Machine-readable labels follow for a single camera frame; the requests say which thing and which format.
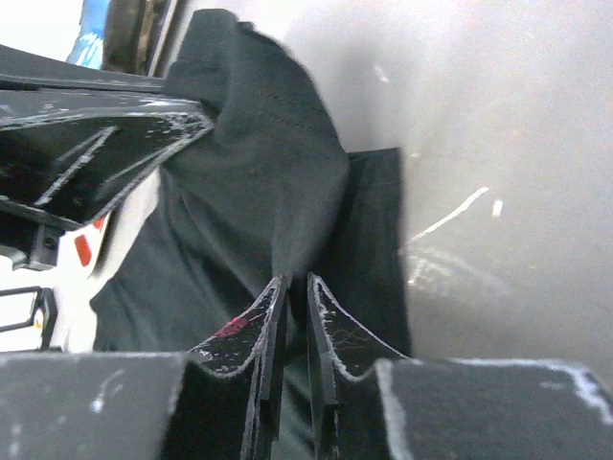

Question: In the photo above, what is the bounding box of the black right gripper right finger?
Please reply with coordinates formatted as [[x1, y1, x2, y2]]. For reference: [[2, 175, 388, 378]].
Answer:
[[307, 275, 612, 459]]

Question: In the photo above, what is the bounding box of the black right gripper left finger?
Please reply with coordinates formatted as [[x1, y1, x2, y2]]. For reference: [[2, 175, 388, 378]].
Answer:
[[1, 277, 287, 459]]

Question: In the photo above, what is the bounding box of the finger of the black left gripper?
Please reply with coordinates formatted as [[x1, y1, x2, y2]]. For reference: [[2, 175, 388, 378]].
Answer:
[[1, 45, 175, 104], [1, 100, 214, 225]]

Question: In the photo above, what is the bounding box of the black floral t-shirt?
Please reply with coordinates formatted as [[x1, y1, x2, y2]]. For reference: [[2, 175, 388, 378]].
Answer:
[[90, 10, 411, 459]]

